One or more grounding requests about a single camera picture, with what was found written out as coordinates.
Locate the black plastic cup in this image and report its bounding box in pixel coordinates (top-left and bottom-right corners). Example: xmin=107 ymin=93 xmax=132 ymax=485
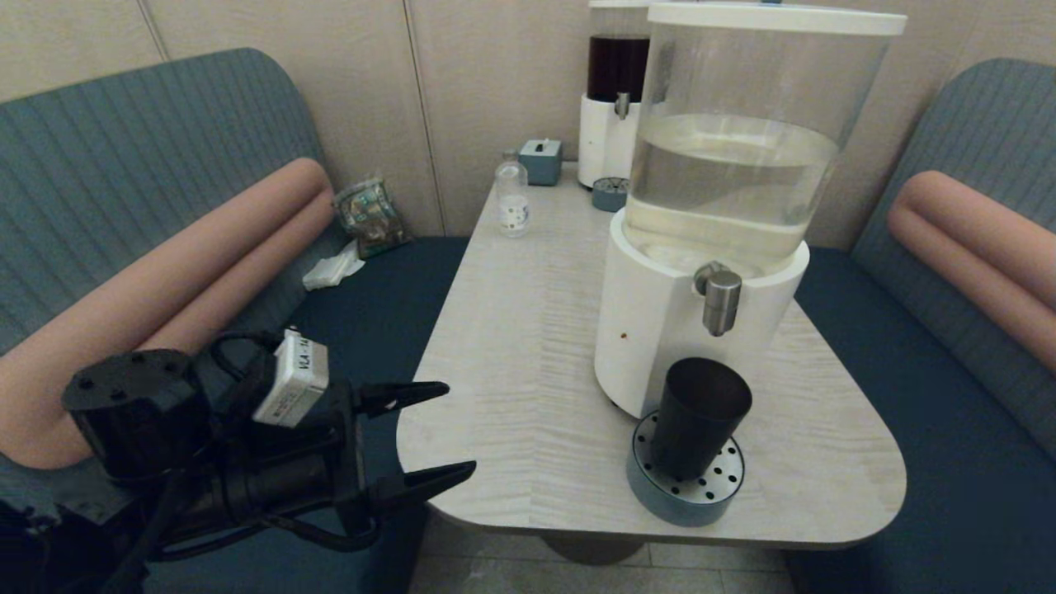
xmin=652 ymin=357 xmax=753 ymax=482

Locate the clear snack bag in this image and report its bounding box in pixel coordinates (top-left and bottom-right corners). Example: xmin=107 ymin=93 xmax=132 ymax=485
xmin=332 ymin=175 xmax=411 ymax=260

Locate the clear plastic bottle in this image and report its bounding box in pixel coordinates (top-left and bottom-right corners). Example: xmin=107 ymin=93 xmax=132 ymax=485
xmin=494 ymin=149 xmax=530 ymax=238

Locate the teal booth sofa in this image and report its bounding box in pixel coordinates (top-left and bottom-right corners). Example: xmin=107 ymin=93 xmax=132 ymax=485
xmin=780 ymin=58 xmax=1056 ymax=594
xmin=0 ymin=47 xmax=471 ymax=594

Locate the dark drink dispenser white base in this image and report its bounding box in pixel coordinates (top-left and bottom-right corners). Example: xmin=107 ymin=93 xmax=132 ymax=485
xmin=577 ymin=0 xmax=653 ymax=190

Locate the pink bolster cushion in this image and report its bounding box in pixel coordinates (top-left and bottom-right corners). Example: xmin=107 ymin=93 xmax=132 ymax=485
xmin=889 ymin=170 xmax=1056 ymax=372
xmin=0 ymin=157 xmax=337 ymax=470

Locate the small blue round drip tray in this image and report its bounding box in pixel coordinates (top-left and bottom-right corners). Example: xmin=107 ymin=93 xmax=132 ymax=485
xmin=592 ymin=176 xmax=629 ymax=212

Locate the clear water dispenser white base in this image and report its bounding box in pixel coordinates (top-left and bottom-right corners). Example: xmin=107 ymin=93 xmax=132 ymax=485
xmin=593 ymin=2 xmax=908 ymax=422

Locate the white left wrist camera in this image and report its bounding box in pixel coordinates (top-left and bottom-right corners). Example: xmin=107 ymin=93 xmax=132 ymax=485
xmin=252 ymin=328 xmax=330 ymax=428

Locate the round metal drip tray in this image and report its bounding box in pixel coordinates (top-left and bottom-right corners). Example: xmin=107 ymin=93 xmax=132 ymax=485
xmin=625 ymin=411 xmax=746 ymax=529

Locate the silver water dispenser tap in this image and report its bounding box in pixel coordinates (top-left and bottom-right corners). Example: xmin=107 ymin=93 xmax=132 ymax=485
xmin=693 ymin=262 xmax=744 ymax=337

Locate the blue grey tissue box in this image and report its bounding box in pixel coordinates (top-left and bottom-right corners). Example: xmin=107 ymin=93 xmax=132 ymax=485
xmin=519 ymin=138 xmax=563 ymax=186

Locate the black left camera cable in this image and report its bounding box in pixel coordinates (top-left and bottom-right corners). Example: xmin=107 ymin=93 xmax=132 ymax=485
xmin=210 ymin=330 xmax=283 ymax=382

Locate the crumpled white tissue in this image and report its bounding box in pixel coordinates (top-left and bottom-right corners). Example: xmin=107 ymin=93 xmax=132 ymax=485
xmin=302 ymin=239 xmax=365 ymax=290

